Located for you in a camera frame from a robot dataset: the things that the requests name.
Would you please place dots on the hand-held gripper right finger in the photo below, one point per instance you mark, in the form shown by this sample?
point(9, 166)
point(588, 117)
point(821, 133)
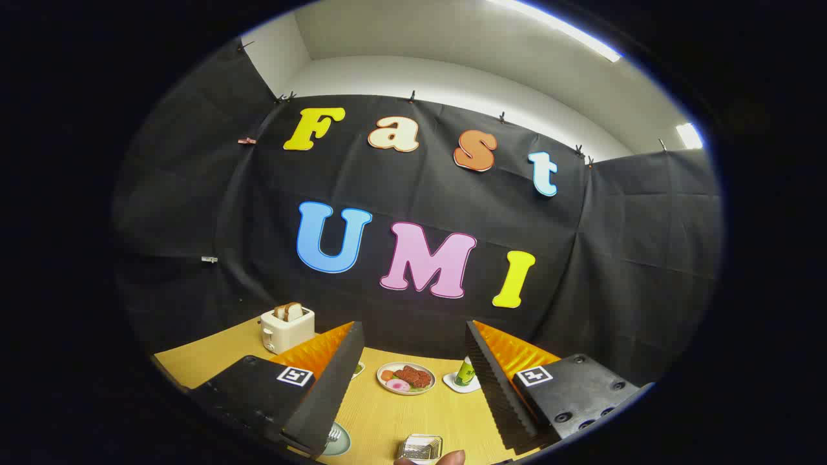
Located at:
point(494, 387)

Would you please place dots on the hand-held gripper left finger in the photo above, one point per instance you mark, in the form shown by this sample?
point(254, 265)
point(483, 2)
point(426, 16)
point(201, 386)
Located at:
point(336, 381)

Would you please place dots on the white divided dish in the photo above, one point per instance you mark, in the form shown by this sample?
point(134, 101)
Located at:
point(358, 370)

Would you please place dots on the green label drink bottle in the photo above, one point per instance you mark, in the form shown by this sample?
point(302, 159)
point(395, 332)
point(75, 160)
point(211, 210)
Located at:
point(465, 373)

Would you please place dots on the white square coaster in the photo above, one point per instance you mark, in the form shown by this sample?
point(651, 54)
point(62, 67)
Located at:
point(452, 382)

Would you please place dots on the white food plate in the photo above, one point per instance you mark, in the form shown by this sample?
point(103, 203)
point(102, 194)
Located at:
point(384, 386)

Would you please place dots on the pink ham slice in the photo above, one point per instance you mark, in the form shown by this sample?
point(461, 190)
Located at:
point(397, 385)

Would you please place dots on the mint green plate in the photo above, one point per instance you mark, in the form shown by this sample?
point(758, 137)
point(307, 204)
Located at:
point(342, 445)

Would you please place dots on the cream toaster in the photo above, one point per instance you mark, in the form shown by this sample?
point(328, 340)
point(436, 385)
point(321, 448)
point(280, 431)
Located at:
point(287, 332)

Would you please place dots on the brown meat pieces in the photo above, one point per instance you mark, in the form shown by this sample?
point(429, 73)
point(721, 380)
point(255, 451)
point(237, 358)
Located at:
point(413, 376)

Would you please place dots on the bread slice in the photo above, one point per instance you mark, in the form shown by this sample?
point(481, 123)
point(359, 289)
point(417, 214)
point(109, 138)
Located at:
point(295, 311)
point(280, 313)

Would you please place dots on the perforated metal drain tray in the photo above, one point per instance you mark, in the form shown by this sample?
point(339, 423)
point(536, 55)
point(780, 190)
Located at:
point(420, 447)

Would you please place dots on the small ceiling light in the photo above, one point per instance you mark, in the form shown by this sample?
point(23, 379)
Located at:
point(689, 136)

